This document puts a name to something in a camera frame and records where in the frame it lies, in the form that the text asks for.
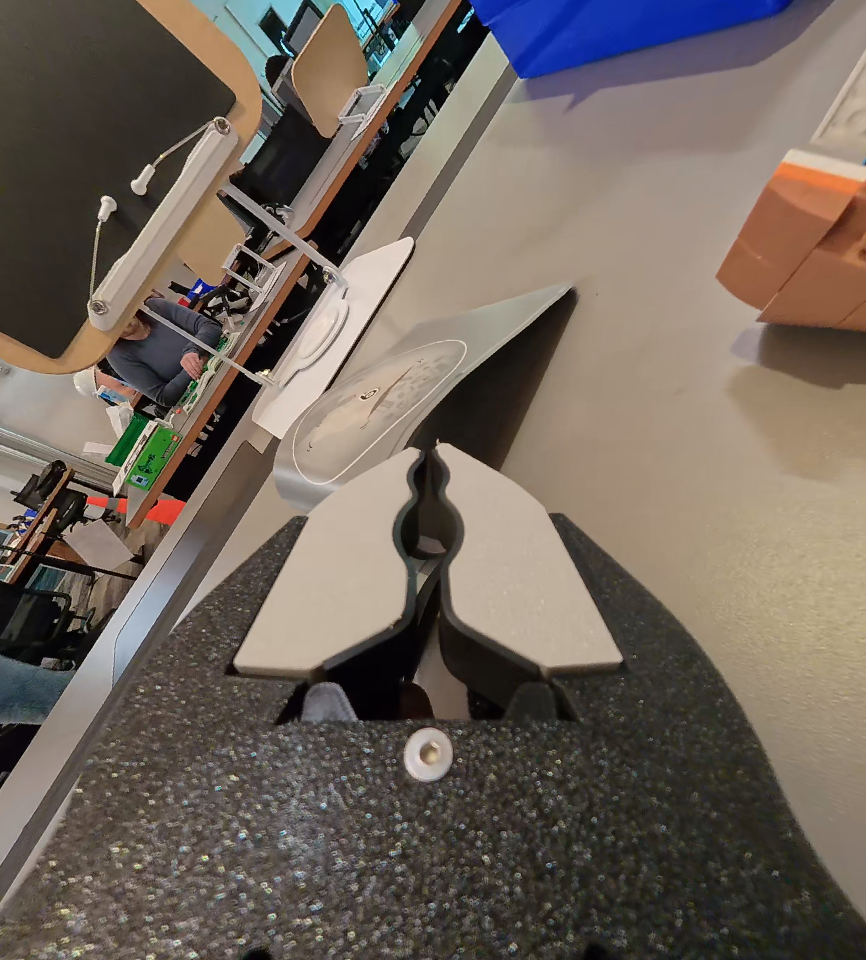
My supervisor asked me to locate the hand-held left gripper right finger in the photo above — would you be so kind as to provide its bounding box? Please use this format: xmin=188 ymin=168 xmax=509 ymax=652
xmin=431 ymin=442 xmax=626 ymax=681

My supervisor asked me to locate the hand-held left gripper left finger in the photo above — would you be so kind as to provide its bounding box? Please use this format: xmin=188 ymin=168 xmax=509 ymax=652
xmin=232 ymin=446 xmax=428 ymax=681

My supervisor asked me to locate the brown toy brick model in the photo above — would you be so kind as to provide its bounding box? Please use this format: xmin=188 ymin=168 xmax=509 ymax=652
xmin=715 ymin=0 xmax=866 ymax=337

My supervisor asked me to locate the grey desk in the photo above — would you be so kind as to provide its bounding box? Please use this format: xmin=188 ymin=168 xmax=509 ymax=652
xmin=0 ymin=0 xmax=866 ymax=960

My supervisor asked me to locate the orange cone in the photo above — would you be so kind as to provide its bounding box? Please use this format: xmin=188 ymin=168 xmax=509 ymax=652
xmin=86 ymin=489 xmax=188 ymax=528

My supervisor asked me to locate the grey instruction booklet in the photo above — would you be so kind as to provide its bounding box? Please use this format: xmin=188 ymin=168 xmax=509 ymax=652
xmin=272 ymin=282 xmax=578 ymax=513

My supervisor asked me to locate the green box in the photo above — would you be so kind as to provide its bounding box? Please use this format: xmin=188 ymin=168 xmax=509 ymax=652
xmin=105 ymin=414 xmax=184 ymax=494

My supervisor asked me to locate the black wood-rimmed panel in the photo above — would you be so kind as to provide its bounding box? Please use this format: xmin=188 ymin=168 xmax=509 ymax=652
xmin=0 ymin=0 xmax=263 ymax=376

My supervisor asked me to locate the small wooden panel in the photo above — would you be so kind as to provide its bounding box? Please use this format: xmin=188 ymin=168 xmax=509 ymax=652
xmin=290 ymin=2 xmax=371 ymax=141

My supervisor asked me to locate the blue plastic bin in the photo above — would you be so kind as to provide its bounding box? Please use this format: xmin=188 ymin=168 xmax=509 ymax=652
xmin=469 ymin=0 xmax=800 ymax=81

